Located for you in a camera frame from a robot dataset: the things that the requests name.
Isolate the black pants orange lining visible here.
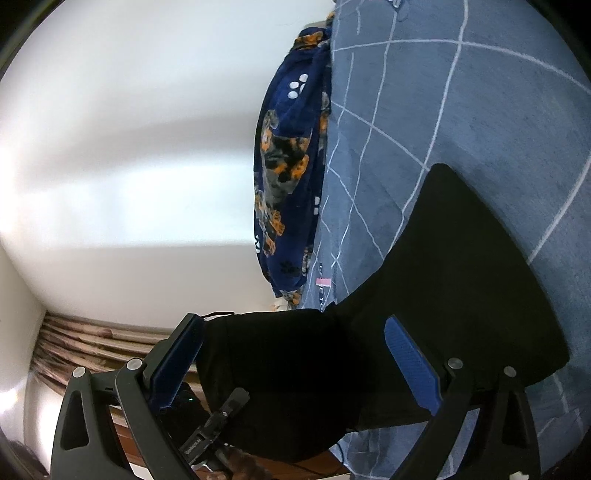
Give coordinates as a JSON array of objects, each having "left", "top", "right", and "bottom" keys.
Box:
[{"left": 197, "top": 164, "right": 569, "bottom": 463}]

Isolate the person's left hand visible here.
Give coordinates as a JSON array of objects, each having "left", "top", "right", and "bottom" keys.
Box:
[{"left": 206, "top": 448, "right": 273, "bottom": 480}]

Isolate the beige striped curtain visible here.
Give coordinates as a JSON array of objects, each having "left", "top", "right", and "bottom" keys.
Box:
[{"left": 30, "top": 314, "right": 170, "bottom": 394}]

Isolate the navy dog print blanket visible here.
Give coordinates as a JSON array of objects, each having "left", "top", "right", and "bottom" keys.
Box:
[{"left": 253, "top": 19, "right": 332, "bottom": 309}]

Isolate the blue checked bed sheet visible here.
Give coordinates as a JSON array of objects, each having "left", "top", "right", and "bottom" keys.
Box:
[{"left": 303, "top": 1, "right": 590, "bottom": 479}]

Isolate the brown wooden bed frame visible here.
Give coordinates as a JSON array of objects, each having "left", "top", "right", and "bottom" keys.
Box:
[{"left": 110, "top": 407, "right": 351, "bottom": 480}]

